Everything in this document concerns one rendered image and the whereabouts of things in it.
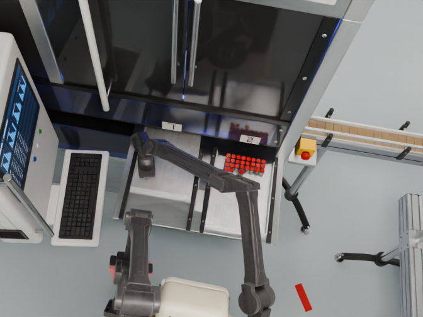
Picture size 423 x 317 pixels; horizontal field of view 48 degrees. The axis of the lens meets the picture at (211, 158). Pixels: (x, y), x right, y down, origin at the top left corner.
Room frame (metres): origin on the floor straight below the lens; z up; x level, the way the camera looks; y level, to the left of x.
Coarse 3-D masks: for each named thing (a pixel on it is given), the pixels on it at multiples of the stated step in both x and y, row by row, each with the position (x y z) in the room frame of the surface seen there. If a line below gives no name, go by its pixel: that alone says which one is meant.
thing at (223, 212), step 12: (252, 180) 0.86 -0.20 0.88; (264, 180) 0.88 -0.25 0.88; (216, 192) 0.77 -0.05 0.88; (228, 192) 0.78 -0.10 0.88; (264, 192) 0.82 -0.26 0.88; (216, 204) 0.72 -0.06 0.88; (228, 204) 0.73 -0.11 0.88; (264, 204) 0.76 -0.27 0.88; (216, 216) 0.66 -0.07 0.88; (228, 216) 0.67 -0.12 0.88; (264, 216) 0.71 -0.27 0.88; (228, 228) 0.61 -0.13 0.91; (264, 228) 0.65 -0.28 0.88
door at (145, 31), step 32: (64, 0) 0.97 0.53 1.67; (96, 0) 0.97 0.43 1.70; (128, 0) 0.97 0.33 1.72; (160, 0) 0.98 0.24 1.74; (64, 32) 0.96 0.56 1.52; (96, 32) 0.97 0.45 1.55; (128, 32) 0.97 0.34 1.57; (160, 32) 0.98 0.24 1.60; (64, 64) 0.96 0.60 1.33; (128, 64) 0.97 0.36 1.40; (160, 64) 0.98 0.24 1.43; (160, 96) 0.98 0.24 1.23
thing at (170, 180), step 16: (144, 128) 0.99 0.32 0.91; (160, 128) 1.02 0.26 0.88; (176, 144) 0.96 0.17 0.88; (192, 144) 0.98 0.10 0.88; (160, 160) 0.87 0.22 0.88; (160, 176) 0.79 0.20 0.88; (176, 176) 0.81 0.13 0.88; (192, 176) 0.82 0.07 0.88; (160, 192) 0.71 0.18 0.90; (176, 192) 0.73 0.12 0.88
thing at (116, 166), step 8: (64, 152) 0.95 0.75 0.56; (56, 160) 0.94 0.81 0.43; (112, 160) 0.96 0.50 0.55; (120, 160) 0.96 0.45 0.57; (56, 168) 0.94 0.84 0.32; (112, 168) 0.96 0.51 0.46; (120, 168) 0.96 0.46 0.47; (56, 176) 0.94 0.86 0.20; (112, 176) 0.96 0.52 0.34; (120, 176) 0.96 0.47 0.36; (112, 184) 0.96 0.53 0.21
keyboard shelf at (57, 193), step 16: (64, 160) 0.80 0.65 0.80; (64, 176) 0.73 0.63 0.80; (64, 192) 0.66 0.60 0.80; (48, 208) 0.57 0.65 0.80; (96, 208) 0.61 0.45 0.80; (48, 224) 0.51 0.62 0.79; (96, 224) 0.55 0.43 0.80; (64, 240) 0.45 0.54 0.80; (80, 240) 0.46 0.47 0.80; (96, 240) 0.48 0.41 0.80
